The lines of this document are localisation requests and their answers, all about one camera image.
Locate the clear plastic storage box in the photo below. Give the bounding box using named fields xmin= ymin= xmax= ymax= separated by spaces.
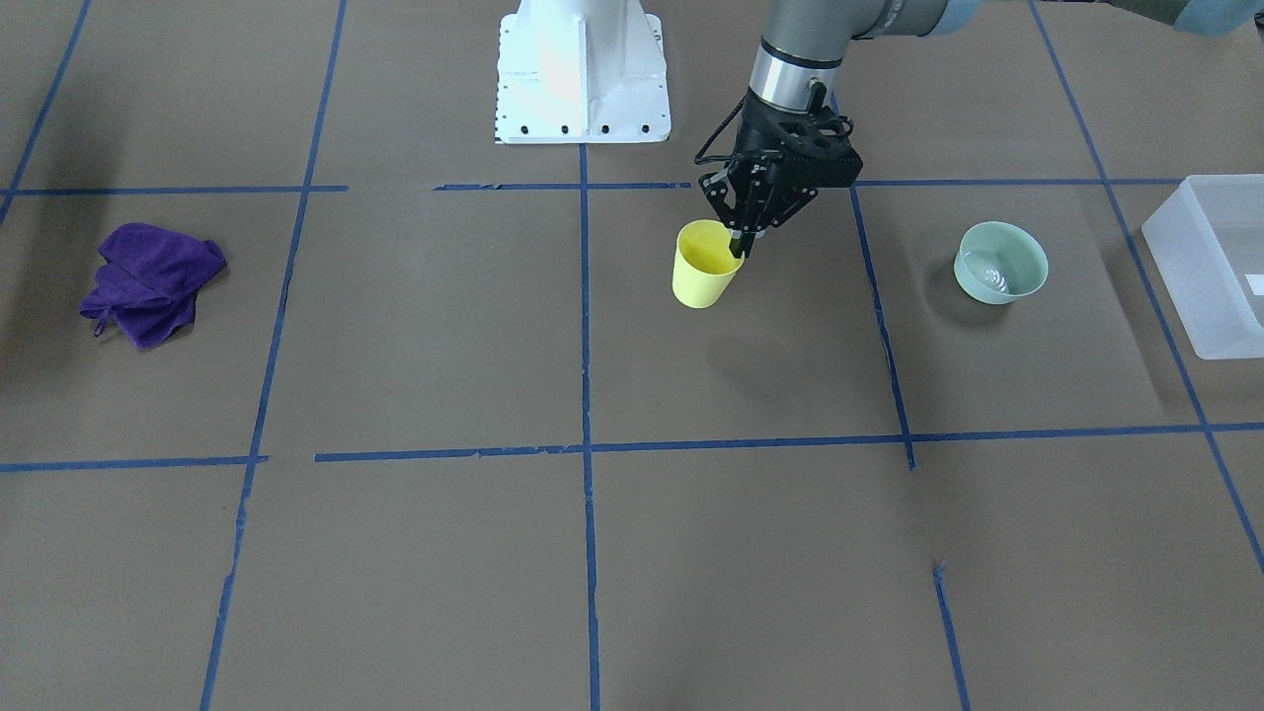
xmin=1141 ymin=175 xmax=1263 ymax=361

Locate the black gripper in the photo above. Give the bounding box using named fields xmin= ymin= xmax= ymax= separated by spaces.
xmin=699 ymin=91 xmax=863 ymax=261

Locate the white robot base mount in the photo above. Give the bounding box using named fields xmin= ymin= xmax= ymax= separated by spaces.
xmin=494 ymin=1 xmax=672 ymax=145

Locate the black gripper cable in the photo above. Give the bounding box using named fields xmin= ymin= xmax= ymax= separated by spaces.
xmin=694 ymin=94 xmax=750 ymax=167

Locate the purple cloth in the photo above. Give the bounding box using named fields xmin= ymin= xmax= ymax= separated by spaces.
xmin=78 ymin=221 xmax=228 ymax=350

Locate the yellow plastic cup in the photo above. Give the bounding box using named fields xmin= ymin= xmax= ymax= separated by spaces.
xmin=671 ymin=219 xmax=744 ymax=309

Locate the light green bowl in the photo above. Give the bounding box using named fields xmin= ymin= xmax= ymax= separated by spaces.
xmin=953 ymin=221 xmax=1049 ymax=305

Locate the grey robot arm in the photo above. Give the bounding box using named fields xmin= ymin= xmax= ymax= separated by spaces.
xmin=694 ymin=1 xmax=980 ymax=261

